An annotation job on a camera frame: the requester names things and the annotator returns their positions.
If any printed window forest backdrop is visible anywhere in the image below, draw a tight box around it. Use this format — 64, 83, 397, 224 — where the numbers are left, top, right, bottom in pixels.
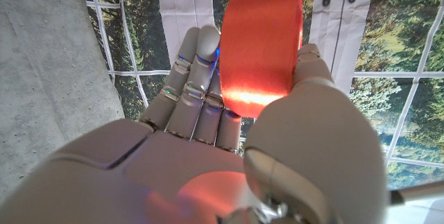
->
79, 0, 444, 190

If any orange satin ribbon roll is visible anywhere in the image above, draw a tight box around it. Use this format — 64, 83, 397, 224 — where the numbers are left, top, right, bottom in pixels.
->
219, 0, 305, 119

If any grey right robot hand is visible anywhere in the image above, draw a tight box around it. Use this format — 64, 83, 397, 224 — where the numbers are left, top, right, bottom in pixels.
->
0, 24, 389, 224

